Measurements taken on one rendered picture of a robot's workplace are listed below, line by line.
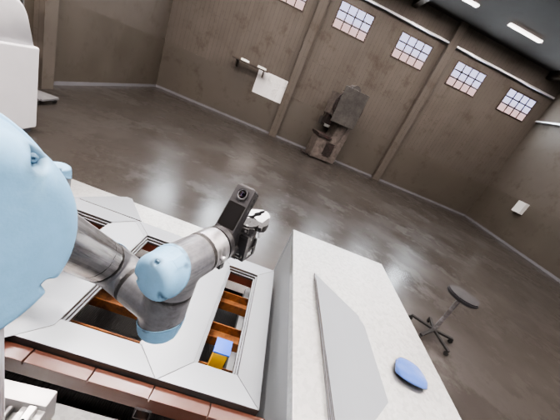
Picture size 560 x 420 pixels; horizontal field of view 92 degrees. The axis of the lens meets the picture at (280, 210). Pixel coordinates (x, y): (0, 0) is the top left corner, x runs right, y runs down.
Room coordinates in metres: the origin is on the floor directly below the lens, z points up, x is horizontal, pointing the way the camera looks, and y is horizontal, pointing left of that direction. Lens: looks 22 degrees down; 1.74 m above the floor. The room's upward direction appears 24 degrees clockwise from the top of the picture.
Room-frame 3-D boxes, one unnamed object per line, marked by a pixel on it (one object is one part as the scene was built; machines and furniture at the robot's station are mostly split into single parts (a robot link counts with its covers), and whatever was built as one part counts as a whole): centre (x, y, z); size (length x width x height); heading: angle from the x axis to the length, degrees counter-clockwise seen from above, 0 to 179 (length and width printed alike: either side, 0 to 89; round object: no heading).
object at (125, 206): (1.37, 0.93, 0.77); 0.45 x 0.20 x 0.04; 97
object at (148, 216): (1.39, 0.78, 0.73); 1.20 x 0.26 x 0.03; 97
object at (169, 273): (0.35, 0.11, 1.43); 0.11 x 0.08 x 0.09; 164
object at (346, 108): (10.55, -0.45, 1.40); 1.44 x 1.28 x 2.80; 99
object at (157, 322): (0.36, 0.13, 1.33); 0.11 x 0.08 x 0.11; 74
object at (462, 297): (2.66, -2.17, 0.31); 0.53 x 0.50 x 0.63; 3
